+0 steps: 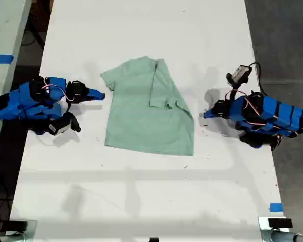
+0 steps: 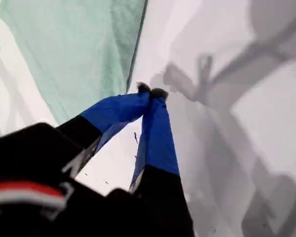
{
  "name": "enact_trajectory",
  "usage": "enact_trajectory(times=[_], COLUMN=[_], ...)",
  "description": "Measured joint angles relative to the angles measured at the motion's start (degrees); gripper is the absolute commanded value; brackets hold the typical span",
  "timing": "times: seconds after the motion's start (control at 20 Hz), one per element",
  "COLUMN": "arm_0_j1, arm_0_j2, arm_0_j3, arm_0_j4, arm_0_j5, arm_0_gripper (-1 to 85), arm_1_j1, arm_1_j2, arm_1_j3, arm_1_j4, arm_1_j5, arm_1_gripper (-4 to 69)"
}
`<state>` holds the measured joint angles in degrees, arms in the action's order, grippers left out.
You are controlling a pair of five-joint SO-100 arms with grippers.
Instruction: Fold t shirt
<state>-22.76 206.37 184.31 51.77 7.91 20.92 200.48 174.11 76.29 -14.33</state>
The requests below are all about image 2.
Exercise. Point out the pale green T-shirt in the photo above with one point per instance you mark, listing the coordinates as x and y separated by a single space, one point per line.
76 49

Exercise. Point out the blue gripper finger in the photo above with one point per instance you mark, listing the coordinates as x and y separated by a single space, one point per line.
113 113
158 148

